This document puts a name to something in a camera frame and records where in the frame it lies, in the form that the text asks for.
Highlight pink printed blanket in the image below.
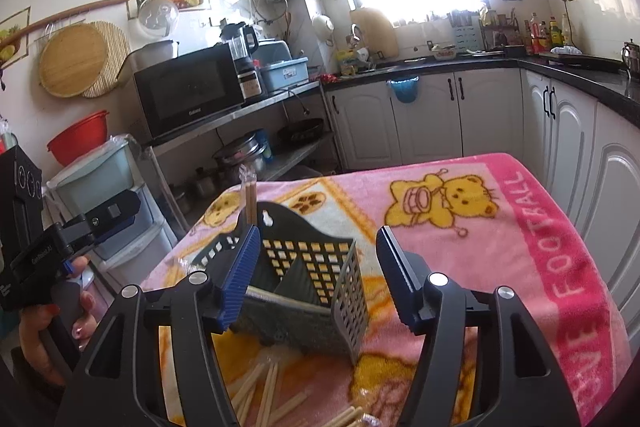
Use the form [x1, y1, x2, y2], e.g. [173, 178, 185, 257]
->
[140, 152, 633, 427]

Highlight metal shelf rack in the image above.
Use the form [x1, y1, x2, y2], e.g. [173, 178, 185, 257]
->
[140, 79, 347, 228]

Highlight small fruit wall poster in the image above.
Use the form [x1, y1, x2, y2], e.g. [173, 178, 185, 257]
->
[0, 7, 32, 68]

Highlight blue-grey plastic bin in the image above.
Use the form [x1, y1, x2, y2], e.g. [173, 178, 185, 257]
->
[260, 56, 309, 94]

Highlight black pan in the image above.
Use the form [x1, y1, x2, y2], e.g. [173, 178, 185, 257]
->
[277, 118, 325, 144]

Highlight blue hanging trash holder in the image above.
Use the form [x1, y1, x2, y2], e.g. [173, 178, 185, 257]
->
[387, 76, 420, 104]

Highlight clear plastic dome cover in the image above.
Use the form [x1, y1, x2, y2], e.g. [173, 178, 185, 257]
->
[137, 0, 179, 38]

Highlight red plastic basin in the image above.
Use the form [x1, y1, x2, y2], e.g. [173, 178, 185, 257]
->
[47, 110, 111, 168]

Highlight small steel pot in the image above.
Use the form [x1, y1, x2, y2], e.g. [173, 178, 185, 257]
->
[192, 167, 217, 198]

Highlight bunch of chopsticks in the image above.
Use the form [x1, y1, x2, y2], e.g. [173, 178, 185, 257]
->
[225, 352, 373, 427]

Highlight plastic drawer unit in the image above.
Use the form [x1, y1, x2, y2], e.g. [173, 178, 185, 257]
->
[46, 139, 177, 279]

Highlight beige cutting board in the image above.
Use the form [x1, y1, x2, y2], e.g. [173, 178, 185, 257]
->
[349, 7, 400, 60]

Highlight person's left hand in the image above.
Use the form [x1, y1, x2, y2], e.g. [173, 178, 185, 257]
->
[19, 256, 99, 388]

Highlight round woven mat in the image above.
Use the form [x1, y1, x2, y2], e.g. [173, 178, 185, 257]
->
[82, 21, 132, 100]

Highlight long wooden pole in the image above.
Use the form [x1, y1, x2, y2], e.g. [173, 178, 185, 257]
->
[0, 0, 132, 52]

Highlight steel kettle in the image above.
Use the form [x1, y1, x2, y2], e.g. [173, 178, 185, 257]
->
[622, 39, 640, 78]

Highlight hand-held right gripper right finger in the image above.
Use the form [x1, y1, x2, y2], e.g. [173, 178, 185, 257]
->
[375, 226, 583, 427]

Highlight chopstick pair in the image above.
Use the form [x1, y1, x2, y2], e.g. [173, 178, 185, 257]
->
[240, 167, 259, 229]

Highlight black countertop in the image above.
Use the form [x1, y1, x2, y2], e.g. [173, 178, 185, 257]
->
[320, 54, 640, 128]

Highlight grey plastic utensil holder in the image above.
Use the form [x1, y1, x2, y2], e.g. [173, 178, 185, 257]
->
[190, 202, 372, 365]

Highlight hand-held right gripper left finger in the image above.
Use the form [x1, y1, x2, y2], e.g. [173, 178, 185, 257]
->
[55, 224, 263, 427]

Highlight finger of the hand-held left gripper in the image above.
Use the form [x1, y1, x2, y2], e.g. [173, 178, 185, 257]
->
[84, 190, 142, 247]

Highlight stacked steel pots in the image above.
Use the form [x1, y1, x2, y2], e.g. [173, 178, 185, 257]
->
[212, 132, 269, 174]

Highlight round wooden board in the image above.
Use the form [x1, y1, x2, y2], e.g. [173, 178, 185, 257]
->
[39, 23, 110, 98]

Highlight black microwave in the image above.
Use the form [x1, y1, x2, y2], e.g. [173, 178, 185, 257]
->
[133, 43, 246, 140]

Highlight group of condiment bottles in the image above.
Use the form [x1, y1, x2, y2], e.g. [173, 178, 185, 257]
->
[524, 12, 572, 54]

